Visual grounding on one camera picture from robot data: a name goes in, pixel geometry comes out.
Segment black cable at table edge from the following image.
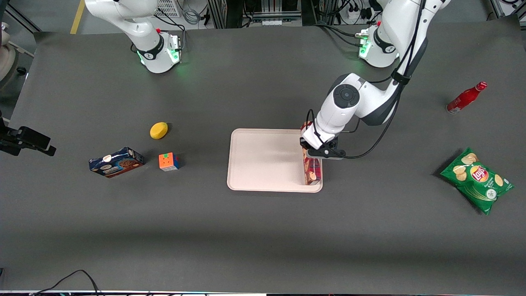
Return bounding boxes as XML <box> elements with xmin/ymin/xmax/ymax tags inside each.
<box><xmin>30</xmin><ymin>270</ymin><xmax>102</xmax><ymax>296</ymax></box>

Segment yellow lemon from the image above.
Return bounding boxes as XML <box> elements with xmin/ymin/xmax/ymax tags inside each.
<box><xmin>150</xmin><ymin>122</ymin><xmax>168</xmax><ymax>140</ymax></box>

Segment multicoloured puzzle cube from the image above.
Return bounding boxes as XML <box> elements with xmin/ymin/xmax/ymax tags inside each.
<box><xmin>158</xmin><ymin>152</ymin><xmax>180</xmax><ymax>172</ymax></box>

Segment green chips bag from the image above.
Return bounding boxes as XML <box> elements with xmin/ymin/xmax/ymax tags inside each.
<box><xmin>440</xmin><ymin>147</ymin><xmax>515</xmax><ymax>216</ymax></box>

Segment grey coiled cable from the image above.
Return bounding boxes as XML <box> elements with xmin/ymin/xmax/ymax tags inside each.
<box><xmin>182</xmin><ymin>7</ymin><xmax>201</xmax><ymax>25</ymax></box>

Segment black right base cable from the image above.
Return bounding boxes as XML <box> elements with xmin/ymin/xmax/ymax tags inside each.
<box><xmin>131</xmin><ymin>12</ymin><xmax>187</xmax><ymax>54</ymax></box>

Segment yellow floor tape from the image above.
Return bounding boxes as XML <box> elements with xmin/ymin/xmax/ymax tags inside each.
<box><xmin>69</xmin><ymin>0</ymin><xmax>86</xmax><ymax>35</ymax></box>

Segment white perforated basket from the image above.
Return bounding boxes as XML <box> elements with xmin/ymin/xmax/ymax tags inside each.
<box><xmin>155</xmin><ymin>0</ymin><xmax>182</xmax><ymax>18</ymax></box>

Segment beige plastic tray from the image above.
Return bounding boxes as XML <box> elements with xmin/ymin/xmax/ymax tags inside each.
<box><xmin>227</xmin><ymin>128</ymin><xmax>323</xmax><ymax>193</ymax></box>

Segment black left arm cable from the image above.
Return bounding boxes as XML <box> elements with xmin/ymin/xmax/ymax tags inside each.
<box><xmin>306</xmin><ymin>0</ymin><xmax>428</xmax><ymax>160</ymax></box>

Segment red cookie box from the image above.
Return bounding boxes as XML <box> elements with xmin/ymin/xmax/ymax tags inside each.
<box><xmin>300</xmin><ymin>120</ymin><xmax>322</xmax><ymax>186</ymax></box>

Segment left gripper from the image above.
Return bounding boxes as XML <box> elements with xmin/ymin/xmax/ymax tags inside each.
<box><xmin>300</xmin><ymin>122</ymin><xmax>340</xmax><ymax>159</ymax></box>

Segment black left base cables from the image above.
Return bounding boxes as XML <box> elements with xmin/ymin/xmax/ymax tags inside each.
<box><xmin>313</xmin><ymin>21</ymin><xmax>368</xmax><ymax>48</ymax></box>

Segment beige office chair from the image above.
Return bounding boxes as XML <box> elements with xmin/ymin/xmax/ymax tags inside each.
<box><xmin>0</xmin><ymin>21</ymin><xmax>28</xmax><ymax>81</ymax></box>

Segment dark grey table cover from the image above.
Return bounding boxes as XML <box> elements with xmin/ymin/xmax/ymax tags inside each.
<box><xmin>0</xmin><ymin>16</ymin><xmax>526</xmax><ymax>295</ymax></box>

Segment blue cookie box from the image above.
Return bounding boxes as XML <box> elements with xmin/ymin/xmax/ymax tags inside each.
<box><xmin>88</xmin><ymin>147</ymin><xmax>145</xmax><ymax>178</ymax></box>

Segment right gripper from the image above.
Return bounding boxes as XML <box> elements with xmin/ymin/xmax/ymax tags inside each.
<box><xmin>0</xmin><ymin>118</ymin><xmax>57</xmax><ymax>157</ymax></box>

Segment red bottle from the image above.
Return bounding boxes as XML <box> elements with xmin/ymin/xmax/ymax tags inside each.
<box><xmin>446</xmin><ymin>82</ymin><xmax>488</xmax><ymax>115</ymax></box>

